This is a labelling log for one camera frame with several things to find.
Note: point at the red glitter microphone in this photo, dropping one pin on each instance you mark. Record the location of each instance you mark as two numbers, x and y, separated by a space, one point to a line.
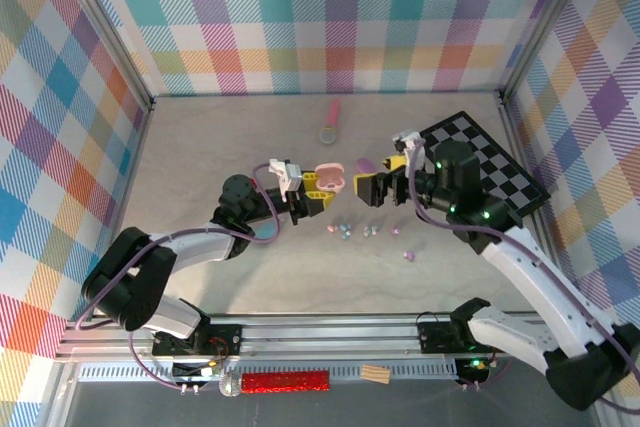
285 381

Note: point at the purple earbud charging case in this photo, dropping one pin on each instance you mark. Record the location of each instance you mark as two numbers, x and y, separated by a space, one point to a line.
366 165

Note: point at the black grey checkerboard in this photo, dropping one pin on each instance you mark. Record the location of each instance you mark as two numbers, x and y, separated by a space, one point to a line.
500 167

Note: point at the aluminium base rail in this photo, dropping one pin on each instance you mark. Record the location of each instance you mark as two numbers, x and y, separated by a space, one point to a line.
325 334

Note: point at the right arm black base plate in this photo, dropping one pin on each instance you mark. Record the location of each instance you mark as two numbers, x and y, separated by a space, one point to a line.
435 337

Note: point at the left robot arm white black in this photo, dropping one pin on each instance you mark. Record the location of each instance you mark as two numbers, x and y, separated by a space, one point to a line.
200 247

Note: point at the pink toy microphone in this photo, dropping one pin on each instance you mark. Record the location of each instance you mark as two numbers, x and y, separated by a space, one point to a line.
332 114

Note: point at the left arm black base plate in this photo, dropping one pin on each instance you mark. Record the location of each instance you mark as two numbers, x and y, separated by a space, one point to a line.
225 339

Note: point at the aluminium frame post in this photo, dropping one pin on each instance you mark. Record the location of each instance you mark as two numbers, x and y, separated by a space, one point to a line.
107 32
542 22

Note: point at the pink earbud charging case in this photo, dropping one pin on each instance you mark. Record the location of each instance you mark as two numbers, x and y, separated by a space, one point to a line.
330 177

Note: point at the blue earbud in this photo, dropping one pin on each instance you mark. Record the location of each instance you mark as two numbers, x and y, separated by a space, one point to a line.
345 225
345 234

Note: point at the small cork block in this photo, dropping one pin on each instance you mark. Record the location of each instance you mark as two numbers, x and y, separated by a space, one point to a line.
376 373

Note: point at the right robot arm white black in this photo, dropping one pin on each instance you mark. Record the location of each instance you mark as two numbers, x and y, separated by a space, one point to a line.
525 272

